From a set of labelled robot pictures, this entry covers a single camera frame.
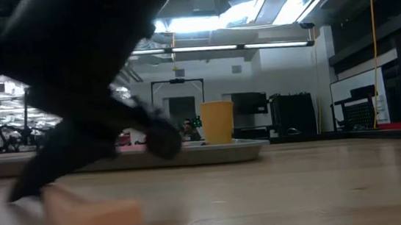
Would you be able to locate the black wall screen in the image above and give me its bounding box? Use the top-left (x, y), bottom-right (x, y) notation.
top-left (230, 90), bottom-right (269, 118)

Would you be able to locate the black cabinet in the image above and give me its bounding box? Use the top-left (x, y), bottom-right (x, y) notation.
top-left (268, 90), bottom-right (318, 139)

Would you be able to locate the white whiteboard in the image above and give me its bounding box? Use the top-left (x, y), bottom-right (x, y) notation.
top-left (328, 66), bottom-right (390, 130)

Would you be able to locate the grey serving tray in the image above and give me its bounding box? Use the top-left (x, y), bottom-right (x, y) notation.
top-left (0, 128), bottom-right (272, 186)

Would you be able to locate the fork with orange handle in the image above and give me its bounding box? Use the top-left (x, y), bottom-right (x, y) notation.
top-left (40, 174), bottom-right (145, 225)

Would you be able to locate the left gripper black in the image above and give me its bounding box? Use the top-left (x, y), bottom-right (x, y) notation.
top-left (18, 0), bottom-right (195, 173)

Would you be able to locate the red bin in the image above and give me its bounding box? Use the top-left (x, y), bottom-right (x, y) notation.
top-left (377, 121), bottom-right (401, 132)

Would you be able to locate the black aluminium rig frame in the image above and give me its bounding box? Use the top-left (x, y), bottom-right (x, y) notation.
top-left (261, 124), bottom-right (401, 156)

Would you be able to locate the pink round plate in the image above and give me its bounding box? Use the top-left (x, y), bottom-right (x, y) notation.
top-left (117, 142), bottom-right (150, 154)

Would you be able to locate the person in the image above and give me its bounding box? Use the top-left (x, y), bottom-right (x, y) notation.
top-left (178, 116), bottom-right (203, 143)

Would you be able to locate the yellow plastic cup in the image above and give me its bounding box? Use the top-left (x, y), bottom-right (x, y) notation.
top-left (198, 99), bottom-right (238, 147)

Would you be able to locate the black background rig frame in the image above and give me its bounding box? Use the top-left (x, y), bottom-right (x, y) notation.
top-left (149, 75), bottom-right (207, 109)

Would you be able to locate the long ceiling tube light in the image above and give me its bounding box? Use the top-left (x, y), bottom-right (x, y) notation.
top-left (131, 33), bottom-right (315, 64)

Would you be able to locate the black pegboard cart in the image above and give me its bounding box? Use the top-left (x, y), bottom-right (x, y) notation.
top-left (329, 84), bottom-right (380, 133)

